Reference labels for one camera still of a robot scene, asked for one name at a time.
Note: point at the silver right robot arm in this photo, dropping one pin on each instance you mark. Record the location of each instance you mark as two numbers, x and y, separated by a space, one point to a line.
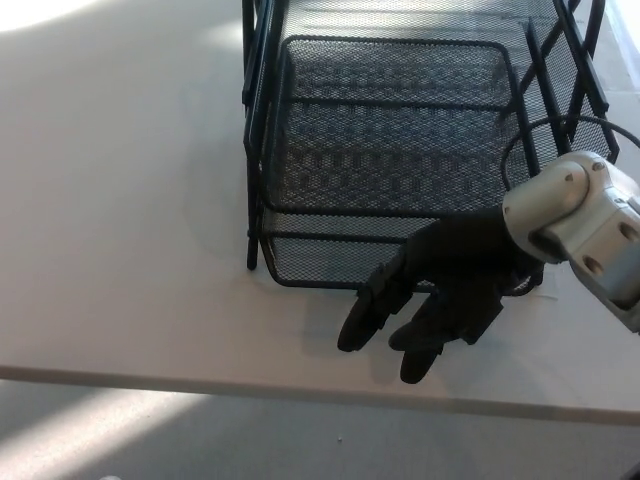
575 210

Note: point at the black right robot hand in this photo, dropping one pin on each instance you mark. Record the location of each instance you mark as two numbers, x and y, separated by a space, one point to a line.
460 270

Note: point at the black metal organizer frame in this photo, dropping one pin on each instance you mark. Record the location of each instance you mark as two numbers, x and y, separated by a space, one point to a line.
251 250

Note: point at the black mesh tray with label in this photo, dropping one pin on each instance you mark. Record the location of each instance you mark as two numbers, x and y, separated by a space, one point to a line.
325 260

